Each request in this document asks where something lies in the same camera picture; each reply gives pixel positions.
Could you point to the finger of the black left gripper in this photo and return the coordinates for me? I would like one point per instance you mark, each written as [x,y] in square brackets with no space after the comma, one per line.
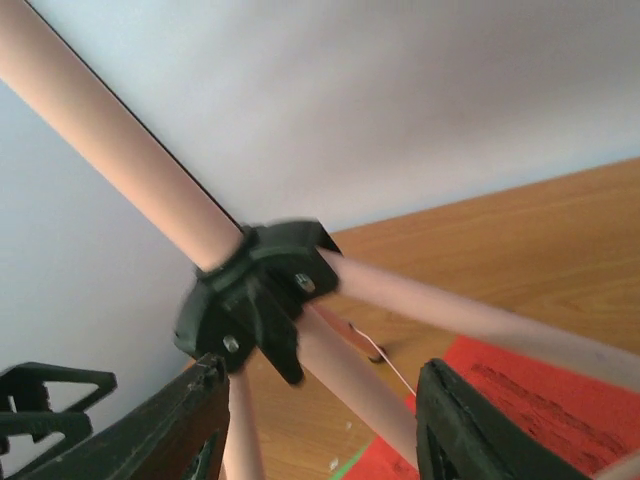
[74,427]
[26,387]

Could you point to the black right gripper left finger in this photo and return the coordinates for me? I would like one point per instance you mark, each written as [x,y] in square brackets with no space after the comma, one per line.
[179,433]

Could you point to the green sheet music page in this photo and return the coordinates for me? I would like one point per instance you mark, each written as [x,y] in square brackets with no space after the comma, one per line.
[377,460]

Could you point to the red sheet music page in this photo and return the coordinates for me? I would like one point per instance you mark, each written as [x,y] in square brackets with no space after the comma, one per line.
[588,423]

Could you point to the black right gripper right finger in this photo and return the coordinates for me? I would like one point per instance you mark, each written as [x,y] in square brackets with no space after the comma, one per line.
[462,435]

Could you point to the pink music stand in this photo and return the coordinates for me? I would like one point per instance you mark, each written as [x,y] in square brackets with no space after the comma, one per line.
[257,285]

